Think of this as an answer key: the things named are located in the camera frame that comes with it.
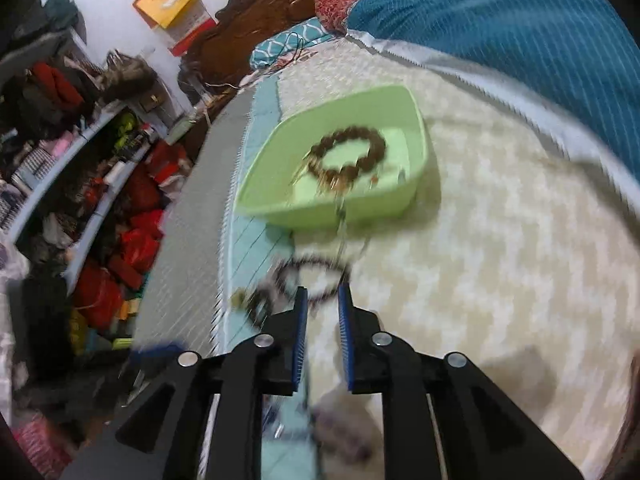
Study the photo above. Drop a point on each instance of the pile of red packets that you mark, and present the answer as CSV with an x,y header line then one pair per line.
x,y
145,190

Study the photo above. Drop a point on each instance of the teal patterned pillow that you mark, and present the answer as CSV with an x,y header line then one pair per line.
x,y
270,50

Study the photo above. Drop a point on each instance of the carved wooden headboard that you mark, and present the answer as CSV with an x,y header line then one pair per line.
x,y
260,5

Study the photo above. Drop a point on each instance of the grey storage shelf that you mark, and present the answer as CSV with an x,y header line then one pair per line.
x,y
50,185

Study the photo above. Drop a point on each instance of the dark jewelry piece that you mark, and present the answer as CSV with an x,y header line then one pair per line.
x,y
245,300

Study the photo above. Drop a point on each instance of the red white paper bag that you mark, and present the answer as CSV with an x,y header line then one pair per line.
x,y
192,30

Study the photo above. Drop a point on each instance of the green plastic basin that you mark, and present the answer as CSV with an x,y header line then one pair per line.
x,y
280,135

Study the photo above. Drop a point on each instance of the neon green packet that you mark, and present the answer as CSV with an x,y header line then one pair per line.
x,y
125,132

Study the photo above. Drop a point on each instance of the pink patterned cloth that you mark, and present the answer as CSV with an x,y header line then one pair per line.
x,y
40,445

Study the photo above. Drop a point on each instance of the red garment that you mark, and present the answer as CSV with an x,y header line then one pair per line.
x,y
55,85

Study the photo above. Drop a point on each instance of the zigzag patterned bedspread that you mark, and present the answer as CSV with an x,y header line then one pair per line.
x,y
475,260

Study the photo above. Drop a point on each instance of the brown handbag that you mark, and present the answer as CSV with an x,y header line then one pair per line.
x,y
125,80

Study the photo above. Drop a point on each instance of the teal checked blanket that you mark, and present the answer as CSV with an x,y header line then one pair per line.
x,y
500,35

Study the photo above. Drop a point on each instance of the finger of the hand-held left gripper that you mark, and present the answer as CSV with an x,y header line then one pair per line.
x,y
155,350

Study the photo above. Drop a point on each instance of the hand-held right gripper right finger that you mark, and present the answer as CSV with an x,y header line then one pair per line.
x,y
345,325

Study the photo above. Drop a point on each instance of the dark green cloth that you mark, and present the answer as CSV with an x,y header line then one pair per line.
x,y
62,10

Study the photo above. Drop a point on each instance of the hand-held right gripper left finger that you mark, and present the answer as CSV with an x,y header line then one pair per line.
x,y
299,320

